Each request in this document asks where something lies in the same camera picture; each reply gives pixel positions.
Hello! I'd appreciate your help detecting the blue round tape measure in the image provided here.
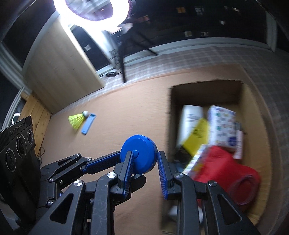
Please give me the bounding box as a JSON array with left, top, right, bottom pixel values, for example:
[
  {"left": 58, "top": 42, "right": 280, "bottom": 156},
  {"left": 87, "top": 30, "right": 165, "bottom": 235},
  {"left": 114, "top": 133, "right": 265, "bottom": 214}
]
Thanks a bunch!
[{"left": 120, "top": 135, "right": 158, "bottom": 175}]

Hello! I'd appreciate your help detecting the red cloth pillow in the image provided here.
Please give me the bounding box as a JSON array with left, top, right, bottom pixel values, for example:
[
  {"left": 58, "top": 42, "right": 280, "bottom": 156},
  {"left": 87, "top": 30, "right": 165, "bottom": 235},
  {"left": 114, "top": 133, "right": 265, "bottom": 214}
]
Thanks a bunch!
[{"left": 192, "top": 146, "right": 261, "bottom": 212}]

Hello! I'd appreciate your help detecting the yellow shuttlecock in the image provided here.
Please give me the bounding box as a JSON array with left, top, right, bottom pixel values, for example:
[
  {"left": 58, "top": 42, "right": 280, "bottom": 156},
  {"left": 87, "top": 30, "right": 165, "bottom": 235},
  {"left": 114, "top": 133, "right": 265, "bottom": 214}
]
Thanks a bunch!
[{"left": 68, "top": 111, "right": 89, "bottom": 130}]

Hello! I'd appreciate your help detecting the yellow card packet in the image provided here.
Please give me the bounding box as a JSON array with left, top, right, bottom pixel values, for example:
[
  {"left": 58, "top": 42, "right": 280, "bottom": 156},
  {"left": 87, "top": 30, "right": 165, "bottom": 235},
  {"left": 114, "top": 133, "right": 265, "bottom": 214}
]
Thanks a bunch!
[{"left": 180, "top": 118, "right": 208, "bottom": 157}]

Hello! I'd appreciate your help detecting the colourful patterned box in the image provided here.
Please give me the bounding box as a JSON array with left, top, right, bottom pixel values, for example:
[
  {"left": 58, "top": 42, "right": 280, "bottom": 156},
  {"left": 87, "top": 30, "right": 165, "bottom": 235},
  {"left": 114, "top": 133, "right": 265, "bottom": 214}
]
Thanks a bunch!
[{"left": 207, "top": 105, "right": 237, "bottom": 152}]

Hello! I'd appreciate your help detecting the white tissue pack blue print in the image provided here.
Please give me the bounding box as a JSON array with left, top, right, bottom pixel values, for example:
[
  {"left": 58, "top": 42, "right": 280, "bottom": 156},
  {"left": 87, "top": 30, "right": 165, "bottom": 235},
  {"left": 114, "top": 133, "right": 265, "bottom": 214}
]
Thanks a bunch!
[{"left": 233, "top": 122, "right": 243, "bottom": 160}]

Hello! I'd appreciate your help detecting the blue plastic comb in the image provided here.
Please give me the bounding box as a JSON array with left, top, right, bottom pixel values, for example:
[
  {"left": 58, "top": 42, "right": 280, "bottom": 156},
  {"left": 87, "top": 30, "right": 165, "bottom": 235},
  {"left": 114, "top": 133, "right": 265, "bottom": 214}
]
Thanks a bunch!
[{"left": 81, "top": 114, "right": 96, "bottom": 135}]

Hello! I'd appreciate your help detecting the wooden plank headboard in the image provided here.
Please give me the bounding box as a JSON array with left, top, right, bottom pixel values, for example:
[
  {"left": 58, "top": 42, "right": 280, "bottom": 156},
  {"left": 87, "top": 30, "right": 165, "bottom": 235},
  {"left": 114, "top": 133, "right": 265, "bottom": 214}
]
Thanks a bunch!
[{"left": 19, "top": 91, "right": 51, "bottom": 156}]

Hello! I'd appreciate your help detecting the black power strip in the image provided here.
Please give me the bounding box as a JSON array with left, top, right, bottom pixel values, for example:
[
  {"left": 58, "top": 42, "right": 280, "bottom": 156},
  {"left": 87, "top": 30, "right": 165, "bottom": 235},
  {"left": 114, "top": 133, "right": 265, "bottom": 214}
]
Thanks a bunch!
[{"left": 105, "top": 71, "right": 118, "bottom": 77}]

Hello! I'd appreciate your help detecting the light wooden cabinet panel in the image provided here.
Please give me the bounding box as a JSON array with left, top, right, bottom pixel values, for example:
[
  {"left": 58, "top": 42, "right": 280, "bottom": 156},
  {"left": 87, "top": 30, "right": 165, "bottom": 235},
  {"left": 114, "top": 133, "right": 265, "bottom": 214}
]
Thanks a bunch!
[{"left": 23, "top": 17, "right": 104, "bottom": 113}]

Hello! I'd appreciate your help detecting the brown cardboard box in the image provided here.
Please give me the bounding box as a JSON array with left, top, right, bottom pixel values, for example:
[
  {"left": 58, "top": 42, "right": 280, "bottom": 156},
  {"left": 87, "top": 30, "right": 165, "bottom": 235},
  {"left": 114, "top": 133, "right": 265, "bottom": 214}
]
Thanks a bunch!
[{"left": 159, "top": 80, "right": 271, "bottom": 234}]

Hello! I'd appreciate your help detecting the black tripod stand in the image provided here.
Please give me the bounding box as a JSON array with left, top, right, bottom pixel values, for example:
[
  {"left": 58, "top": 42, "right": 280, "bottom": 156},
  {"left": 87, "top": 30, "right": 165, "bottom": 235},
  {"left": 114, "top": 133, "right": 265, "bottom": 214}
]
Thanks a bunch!
[{"left": 112, "top": 15, "right": 159, "bottom": 83}]

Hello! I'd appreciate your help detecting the plaid bed sheet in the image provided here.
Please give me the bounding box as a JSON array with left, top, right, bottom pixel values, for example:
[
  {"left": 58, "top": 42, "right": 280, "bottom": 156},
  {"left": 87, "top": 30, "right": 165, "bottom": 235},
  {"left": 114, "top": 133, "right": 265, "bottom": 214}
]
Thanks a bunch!
[{"left": 55, "top": 46, "right": 288, "bottom": 234}]

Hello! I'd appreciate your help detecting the bright ring light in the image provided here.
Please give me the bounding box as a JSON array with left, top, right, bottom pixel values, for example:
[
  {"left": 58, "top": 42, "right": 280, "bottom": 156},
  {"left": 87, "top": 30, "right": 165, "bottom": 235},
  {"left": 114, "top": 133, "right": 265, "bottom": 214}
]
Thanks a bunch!
[{"left": 53, "top": 0, "right": 133, "bottom": 30}]

